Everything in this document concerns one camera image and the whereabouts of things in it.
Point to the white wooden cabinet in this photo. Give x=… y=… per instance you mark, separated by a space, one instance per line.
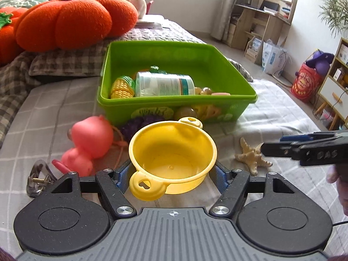
x=333 y=92

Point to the beige starfish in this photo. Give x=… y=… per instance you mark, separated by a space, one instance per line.
x=251 y=155

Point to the large orange pumpkin pillow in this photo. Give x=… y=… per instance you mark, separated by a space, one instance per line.
x=68 y=21

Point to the yellow toy corn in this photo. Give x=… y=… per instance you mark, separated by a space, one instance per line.
x=121 y=88

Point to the green potted plant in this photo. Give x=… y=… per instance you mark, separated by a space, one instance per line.
x=334 y=11

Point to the purple toy grapes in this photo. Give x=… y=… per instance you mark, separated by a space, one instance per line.
x=136 y=126

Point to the yellow toy pot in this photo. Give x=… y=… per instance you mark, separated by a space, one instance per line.
x=174 y=152

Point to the white papers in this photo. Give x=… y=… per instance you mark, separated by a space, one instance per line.
x=152 y=21

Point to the grey plaid bed sheet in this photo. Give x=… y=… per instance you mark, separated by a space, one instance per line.
x=54 y=100

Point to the pink card box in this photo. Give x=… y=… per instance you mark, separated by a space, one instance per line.
x=220 y=94

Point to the person's right hand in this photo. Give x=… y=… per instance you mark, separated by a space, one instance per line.
x=333 y=176

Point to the translucent octopus toy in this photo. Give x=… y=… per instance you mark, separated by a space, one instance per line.
x=205 y=90

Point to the purple plush toy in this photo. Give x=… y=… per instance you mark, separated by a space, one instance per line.
x=322 y=62

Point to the cotton swab jar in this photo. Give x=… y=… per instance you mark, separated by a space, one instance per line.
x=163 y=85

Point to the grey checkered blanket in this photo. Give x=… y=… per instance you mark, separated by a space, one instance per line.
x=16 y=87

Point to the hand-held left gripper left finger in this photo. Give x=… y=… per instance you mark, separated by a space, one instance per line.
x=123 y=175

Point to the white plush toy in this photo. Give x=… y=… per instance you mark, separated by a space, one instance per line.
x=137 y=4

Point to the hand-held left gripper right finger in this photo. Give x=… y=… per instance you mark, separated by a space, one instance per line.
x=220 y=178

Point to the green plastic bin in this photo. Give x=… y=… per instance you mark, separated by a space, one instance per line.
x=176 y=57

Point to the pink plastic object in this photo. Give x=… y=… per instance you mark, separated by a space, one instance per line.
x=149 y=6

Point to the red toy bucket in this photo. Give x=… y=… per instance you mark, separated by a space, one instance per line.
x=304 y=83

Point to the small orange pumpkin pillow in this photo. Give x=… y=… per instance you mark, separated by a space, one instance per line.
x=8 y=38

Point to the beige curtain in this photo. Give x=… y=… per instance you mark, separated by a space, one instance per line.
x=231 y=5

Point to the wooden desk with shelves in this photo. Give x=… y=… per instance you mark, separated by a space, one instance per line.
x=261 y=19

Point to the white paper bag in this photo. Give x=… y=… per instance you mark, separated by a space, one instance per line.
x=273 y=57

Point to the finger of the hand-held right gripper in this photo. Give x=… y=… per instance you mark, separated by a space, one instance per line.
x=296 y=137
x=280 y=149

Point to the pink pig toy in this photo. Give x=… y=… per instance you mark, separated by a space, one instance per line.
x=92 y=136

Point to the green patterned cushion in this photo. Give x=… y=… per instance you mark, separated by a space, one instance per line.
x=16 y=2

